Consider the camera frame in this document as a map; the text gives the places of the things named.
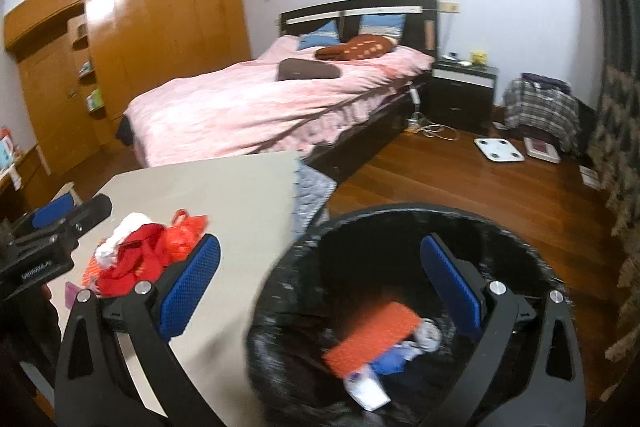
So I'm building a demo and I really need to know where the white tissue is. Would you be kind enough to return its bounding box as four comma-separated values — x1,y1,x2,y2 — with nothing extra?
93,212,152,269

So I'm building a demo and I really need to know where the red cloth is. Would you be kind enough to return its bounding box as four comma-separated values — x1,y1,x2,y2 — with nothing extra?
96,223,171,298

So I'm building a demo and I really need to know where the orange-red plastic bag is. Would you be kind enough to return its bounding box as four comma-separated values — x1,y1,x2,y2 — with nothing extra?
162,209,208,263

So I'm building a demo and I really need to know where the orange foam fruit net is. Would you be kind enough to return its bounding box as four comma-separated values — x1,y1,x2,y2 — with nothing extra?
322,301,421,378

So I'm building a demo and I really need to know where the black-lined trash bin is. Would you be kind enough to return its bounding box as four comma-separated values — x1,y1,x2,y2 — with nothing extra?
246,204,586,426

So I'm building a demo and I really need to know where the blue crumpled wrapper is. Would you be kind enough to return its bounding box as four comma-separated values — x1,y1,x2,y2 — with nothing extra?
370,340,425,376

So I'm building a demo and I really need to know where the white and blue wrapper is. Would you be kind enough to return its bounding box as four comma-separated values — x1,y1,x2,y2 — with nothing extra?
343,364,390,412

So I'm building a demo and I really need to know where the white bathroom scale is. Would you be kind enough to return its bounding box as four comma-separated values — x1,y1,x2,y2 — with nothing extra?
474,138,525,162

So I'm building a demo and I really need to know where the wooden wardrobe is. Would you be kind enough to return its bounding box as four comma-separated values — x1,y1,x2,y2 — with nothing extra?
3,0,250,173

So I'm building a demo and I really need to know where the pink-topped scale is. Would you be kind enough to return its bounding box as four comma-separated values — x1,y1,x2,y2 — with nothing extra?
523,136,561,165

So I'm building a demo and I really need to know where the booklet on floor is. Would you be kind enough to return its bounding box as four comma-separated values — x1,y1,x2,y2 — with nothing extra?
579,166,601,191

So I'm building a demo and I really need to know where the blue patterned cloth under table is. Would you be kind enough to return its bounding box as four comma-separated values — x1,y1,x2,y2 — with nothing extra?
293,161,337,239

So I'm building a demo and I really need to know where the black nightstand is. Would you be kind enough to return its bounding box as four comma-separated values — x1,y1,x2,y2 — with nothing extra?
422,61,498,135

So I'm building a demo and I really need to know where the plaid bag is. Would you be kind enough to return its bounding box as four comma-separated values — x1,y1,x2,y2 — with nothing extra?
503,74,580,153

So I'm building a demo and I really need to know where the bed with pink cover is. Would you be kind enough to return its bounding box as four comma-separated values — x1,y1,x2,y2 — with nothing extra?
122,36,434,167

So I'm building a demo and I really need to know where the dark green patterned curtain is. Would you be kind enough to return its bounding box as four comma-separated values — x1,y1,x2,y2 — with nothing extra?
581,0,640,408

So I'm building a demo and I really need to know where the yellow plush toy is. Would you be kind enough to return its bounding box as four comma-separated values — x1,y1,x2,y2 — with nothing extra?
470,51,488,67

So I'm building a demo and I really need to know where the brown cushion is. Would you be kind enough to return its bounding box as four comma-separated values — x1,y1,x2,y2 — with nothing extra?
277,58,342,81

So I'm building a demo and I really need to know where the red dotted cushion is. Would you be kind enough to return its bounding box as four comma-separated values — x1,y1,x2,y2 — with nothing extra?
314,34,397,62

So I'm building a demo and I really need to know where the black wooden headboard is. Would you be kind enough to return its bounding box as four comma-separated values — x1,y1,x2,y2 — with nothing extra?
279,0,439,58

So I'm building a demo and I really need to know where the right blue pillow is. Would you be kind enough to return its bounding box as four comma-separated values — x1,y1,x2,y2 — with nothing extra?
358,14,406,42

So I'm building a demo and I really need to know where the blue pillow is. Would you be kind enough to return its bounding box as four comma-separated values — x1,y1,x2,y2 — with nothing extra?
358,14,406,42
297,20,341,51

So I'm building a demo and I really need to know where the left blue pillow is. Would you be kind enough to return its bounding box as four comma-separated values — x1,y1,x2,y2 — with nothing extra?
297,20,341,51

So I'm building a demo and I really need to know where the white power strip with cables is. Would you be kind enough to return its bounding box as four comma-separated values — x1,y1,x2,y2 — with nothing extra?
406,87,460,142

